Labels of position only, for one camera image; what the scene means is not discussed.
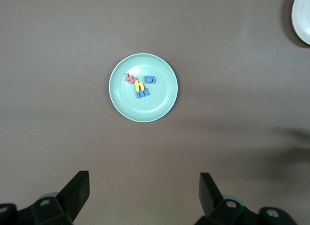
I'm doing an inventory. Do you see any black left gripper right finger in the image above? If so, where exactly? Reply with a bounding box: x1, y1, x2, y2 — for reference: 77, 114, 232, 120
193, 172, 298, 225

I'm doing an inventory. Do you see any green plate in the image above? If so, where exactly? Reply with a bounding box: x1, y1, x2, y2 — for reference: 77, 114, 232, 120
108, 53, 179, 123

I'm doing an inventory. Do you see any blue foam letter m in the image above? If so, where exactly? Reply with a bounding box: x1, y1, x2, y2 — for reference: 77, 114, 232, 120
135, 88, 151, 99

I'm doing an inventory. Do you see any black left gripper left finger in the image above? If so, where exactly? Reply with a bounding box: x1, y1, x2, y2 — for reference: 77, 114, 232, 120
0, 171, 91, 225

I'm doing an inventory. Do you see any red foam letter w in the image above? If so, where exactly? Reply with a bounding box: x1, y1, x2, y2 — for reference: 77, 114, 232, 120
124, 73, 139, 84

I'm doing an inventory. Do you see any beige plate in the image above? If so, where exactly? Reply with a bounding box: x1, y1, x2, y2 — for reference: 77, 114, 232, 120
291, 0, 310, 46

